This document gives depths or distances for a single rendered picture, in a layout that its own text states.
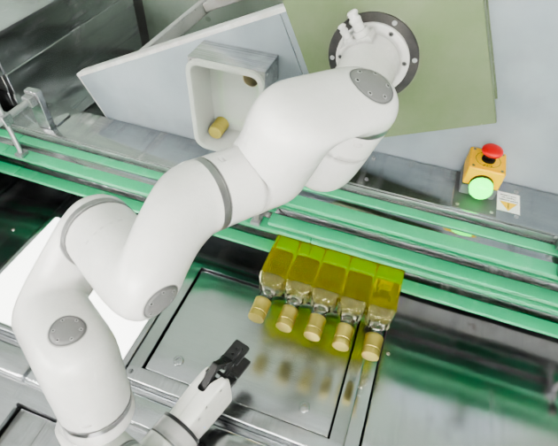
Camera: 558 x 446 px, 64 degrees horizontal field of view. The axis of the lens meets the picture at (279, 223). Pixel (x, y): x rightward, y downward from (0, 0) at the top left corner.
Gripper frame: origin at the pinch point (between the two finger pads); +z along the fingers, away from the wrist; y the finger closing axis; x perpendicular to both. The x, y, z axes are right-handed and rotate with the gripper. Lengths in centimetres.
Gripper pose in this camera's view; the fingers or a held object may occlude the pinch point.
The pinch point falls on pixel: (237, 358)
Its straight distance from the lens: 87.3
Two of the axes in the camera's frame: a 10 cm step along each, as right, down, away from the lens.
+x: -8.2, -4.3, 3.8
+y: 0.2, -6.8, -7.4
